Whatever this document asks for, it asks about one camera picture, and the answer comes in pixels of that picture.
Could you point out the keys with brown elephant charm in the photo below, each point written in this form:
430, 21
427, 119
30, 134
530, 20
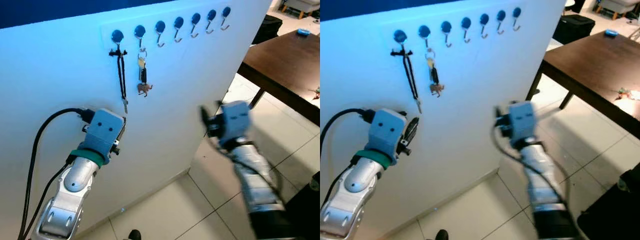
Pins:
144, 76
435, 76

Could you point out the small colourful toy figure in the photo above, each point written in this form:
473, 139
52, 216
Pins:
316, 93
622, 93

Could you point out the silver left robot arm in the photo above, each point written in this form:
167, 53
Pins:
356, 182
75, 182

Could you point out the dark brown wooden table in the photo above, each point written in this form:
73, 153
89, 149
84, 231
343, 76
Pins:
590, 65
285, 65

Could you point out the black bulky object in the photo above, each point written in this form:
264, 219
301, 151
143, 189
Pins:
305, 215
610, 210

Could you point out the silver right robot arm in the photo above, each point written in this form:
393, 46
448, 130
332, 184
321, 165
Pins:
542, 180
255, 180

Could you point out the small blue object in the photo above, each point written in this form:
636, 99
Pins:
611, 33
303, 32

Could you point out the light chair with wooden legs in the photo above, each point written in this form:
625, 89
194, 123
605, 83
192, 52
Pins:
617, 5
302, 5

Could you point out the black robot foot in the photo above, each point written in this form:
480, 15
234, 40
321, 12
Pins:
134, 235
441, 235

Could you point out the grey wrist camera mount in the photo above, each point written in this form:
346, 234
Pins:
386, 131
521, 120
102, 131
235, 120

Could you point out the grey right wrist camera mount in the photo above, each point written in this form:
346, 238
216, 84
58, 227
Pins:
521, 120
235, 120

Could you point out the black box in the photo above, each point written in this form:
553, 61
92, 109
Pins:
574, 29
267, 29

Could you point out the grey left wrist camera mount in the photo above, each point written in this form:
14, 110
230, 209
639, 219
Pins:
386, 131
102, 131

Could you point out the blue round wall hook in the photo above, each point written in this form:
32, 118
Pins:
160, 26
424, 31
399, 36
465, 22
484, 19
226, 11
516, 12
446, 26
178, 22
211, 15
140, 31
195, 19
501, 15
117, 36

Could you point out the white hook backing plate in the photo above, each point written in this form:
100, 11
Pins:
150, 39

